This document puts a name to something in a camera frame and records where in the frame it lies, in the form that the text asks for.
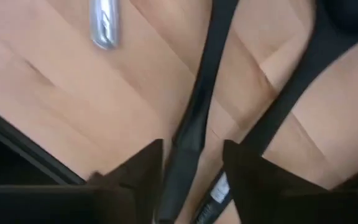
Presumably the silver metal utensil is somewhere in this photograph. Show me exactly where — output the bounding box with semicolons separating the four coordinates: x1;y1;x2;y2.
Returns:
89;0;120;50

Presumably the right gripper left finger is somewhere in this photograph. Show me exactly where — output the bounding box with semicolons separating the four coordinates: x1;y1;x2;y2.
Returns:
87;138;165;224

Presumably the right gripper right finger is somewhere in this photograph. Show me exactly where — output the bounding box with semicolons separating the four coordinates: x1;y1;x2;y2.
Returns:
222;139;329;224

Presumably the black plastic serving spoon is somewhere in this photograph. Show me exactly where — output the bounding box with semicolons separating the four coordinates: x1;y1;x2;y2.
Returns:
193;0;358;224

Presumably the black plastic ladle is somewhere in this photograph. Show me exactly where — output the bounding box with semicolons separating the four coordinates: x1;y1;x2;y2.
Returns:
155;0;241;224

